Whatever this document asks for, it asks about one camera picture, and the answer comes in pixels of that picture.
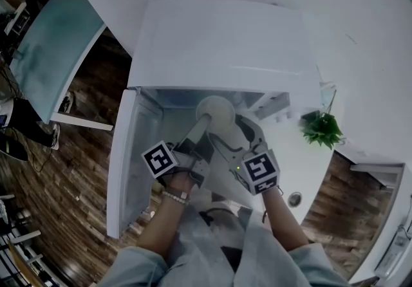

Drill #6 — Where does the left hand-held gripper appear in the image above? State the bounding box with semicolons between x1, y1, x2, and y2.
140;113;214;190

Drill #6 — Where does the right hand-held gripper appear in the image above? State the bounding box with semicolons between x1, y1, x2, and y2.
208;114;279;196

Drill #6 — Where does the white plate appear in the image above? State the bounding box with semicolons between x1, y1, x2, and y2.
195;95;236;134

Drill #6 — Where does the white box appliance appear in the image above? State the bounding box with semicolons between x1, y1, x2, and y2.
106;0;323;240

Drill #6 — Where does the person's right forearm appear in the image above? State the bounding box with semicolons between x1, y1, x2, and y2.
259;187;310;253

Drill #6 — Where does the person's left forearm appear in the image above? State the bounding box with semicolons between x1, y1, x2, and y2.
136;171;196;261

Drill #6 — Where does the white desk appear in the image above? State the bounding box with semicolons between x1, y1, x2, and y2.
199;98;337;226

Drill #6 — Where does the green artificial plant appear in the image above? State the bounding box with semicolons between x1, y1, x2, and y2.
301;111;344;151

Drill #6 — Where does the person's light blue shirt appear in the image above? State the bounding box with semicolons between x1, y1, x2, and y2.
96;205;351;287

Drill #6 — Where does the white side table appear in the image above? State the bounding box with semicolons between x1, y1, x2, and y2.
334;147;412;285

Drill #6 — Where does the teal top table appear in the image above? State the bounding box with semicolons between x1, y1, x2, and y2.
8;0;114;132

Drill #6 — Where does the white countertop appliance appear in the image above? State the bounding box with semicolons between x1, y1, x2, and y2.
375;221;411;280

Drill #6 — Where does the white metal rack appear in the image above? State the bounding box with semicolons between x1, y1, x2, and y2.
0;194;44;287

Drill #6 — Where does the thin band bracelet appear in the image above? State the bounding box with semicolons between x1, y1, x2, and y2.
166;185;191;200

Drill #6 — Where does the white pearl bracelet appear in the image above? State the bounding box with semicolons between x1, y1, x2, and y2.
160;190;190;207

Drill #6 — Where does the grey desk cable grommet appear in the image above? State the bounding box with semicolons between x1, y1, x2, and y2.
288;192;303;208

